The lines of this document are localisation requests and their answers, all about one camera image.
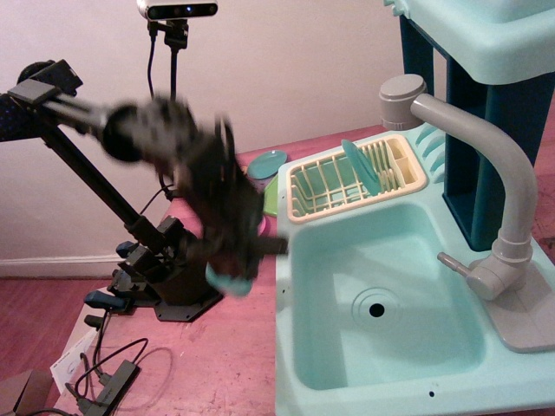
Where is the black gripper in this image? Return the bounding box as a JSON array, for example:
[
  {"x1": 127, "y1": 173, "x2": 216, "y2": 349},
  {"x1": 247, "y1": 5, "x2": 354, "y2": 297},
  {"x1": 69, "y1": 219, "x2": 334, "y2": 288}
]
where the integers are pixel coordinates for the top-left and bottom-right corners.
[{"x1": 181, "y1": 161, "x2": 289, "y2": 277}]

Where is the teal plastic cup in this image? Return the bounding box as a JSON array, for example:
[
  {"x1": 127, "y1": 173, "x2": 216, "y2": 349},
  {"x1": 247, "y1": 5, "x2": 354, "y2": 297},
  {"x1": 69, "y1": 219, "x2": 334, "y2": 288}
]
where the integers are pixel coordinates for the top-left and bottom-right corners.
[{"x1": 206, "y1": 263, "x2": 252, "y2": 297}]

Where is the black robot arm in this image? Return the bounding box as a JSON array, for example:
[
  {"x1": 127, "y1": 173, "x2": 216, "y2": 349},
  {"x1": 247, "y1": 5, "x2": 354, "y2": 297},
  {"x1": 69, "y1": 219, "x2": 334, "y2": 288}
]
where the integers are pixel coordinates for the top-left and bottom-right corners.
[{"x1": 1, "y1": 61, "x2": 287, "y2": 322}]

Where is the teal toy sink unit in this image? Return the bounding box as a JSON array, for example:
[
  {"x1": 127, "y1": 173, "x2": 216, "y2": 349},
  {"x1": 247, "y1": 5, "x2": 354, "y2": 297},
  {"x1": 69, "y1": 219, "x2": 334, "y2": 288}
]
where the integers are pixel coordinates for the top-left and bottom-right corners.
[{"x1": 275, "y1": 126, "x2": 554, "y2": 415}]

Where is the pink plastic plate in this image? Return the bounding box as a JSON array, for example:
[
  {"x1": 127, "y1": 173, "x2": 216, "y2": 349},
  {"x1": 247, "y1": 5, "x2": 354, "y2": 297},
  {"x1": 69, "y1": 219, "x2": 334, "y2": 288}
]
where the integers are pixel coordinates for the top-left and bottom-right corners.
[{"x1": 258, "y1": 216, "x2": 268, "y2": 236}]

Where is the green cutting board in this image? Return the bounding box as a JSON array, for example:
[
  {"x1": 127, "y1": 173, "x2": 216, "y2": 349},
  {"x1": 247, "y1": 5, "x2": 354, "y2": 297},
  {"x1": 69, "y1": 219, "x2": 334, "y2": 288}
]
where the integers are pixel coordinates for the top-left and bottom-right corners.
[{"x1": 264, "y1": 175, "x2": 278, "y2": 218}]

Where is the teal plate on table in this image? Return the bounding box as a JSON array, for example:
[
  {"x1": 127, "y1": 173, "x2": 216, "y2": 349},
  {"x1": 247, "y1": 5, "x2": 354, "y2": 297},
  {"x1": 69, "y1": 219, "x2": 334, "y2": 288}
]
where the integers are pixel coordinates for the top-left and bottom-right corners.
[{"x1": 247, "y1": 150, "x2": 288, "y2": 179}]

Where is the teal plate in rack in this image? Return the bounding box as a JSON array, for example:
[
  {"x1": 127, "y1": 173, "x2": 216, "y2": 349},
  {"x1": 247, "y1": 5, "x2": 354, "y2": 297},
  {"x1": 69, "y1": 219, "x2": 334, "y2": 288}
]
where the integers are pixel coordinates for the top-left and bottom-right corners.
[{"x1": 341, "y1": 140, "x2": 382, "y2": 196}]

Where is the blue black clamp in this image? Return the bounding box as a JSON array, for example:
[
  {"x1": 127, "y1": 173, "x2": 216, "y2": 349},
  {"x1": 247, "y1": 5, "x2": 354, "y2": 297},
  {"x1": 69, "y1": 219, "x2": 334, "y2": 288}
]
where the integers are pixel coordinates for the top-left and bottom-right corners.
[{"x1": 84, "y1": 290, "x2": 132, "y2": 314}]

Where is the cream dish rack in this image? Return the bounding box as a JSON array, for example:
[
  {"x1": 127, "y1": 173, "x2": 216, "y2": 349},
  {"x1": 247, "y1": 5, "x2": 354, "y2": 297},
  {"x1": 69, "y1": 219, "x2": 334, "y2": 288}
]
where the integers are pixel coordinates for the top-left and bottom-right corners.
[{"x1": 280, "y1": 133, "x2": 428, "y2": 224}]

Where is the black usb hub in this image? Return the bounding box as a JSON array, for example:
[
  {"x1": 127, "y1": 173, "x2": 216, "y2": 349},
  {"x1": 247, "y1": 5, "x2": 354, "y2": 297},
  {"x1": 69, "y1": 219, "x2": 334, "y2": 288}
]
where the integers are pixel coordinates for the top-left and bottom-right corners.
[{"x1": 77, "y1": 360, "x2": 140, "y2": 416}]

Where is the white paper sheet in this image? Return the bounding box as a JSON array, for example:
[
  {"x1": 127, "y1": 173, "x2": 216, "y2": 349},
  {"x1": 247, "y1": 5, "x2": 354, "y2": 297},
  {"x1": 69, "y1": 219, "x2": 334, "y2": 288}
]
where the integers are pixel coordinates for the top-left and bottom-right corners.
[{"x1": 49, "y1": 329, "x2": 96, "y2": 393}]

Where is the cardboard box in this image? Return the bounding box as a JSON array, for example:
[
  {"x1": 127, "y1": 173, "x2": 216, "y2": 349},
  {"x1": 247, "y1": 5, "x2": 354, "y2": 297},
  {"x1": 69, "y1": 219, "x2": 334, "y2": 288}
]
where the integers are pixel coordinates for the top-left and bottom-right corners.
[{"x1": 1, "y1": 370, "x2": 53, "y2": 415}]

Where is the grey toy faucet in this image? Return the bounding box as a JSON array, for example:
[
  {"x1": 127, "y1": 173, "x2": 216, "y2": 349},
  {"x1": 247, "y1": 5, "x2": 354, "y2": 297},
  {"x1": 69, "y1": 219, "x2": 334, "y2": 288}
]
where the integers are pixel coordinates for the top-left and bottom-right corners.
[{"x1": 379, "y1": 74, "x2": 554, "y2": 353}]

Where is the dark blue toy shelf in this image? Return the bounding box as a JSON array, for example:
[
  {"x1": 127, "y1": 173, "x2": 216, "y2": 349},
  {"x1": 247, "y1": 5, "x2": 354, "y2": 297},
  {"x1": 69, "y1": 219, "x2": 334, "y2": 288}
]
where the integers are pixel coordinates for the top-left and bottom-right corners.
[{"x1": 400, "y1": 2, "x2": 554, "y2": 251}]

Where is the black hub cable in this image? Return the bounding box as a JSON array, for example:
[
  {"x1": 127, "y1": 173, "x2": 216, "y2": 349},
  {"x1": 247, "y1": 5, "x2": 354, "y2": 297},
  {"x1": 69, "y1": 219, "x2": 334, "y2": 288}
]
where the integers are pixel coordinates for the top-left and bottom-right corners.
[{"x1": 64, "y1": 309, "x2": 149, "y2": 411}]

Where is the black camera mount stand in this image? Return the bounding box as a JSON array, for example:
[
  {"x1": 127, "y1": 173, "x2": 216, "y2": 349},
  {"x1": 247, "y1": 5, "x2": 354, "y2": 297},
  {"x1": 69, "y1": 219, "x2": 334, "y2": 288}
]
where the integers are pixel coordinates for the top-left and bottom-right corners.
[{"x1": 146, "y1": 19, "x2": 192, "y2": 205}]

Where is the black camera cable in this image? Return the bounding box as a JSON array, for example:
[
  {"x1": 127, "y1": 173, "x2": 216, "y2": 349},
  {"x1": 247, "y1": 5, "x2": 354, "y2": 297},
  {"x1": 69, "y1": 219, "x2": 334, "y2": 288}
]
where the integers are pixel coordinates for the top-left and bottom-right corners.
[{"x1": 138, "y1": 29, "x2": 179, "y2": 218}]

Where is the silver depth camera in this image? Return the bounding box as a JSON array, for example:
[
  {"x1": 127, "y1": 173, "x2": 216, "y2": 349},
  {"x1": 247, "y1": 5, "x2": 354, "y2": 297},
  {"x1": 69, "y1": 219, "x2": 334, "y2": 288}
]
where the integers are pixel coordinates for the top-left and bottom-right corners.
[{"x1": 136, "y1": 0, "x2": 219, "y2": 21}]

